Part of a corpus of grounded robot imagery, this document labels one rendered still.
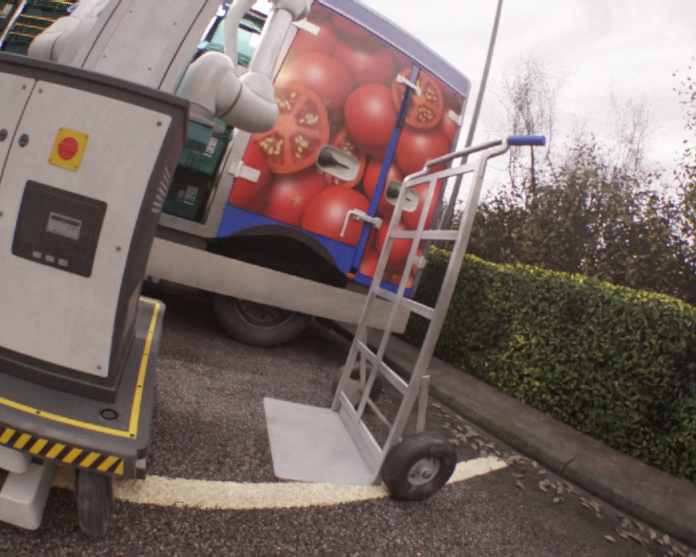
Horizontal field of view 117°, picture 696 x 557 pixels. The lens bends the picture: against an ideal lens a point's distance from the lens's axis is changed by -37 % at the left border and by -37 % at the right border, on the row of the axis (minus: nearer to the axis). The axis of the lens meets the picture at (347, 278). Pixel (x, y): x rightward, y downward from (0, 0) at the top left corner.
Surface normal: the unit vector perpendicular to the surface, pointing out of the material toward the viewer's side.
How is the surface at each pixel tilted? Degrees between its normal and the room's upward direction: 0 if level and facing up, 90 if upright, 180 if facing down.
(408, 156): 90
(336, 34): 90
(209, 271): 90
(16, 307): 90
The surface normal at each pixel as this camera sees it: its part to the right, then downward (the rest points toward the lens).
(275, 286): 0.47, 0.18
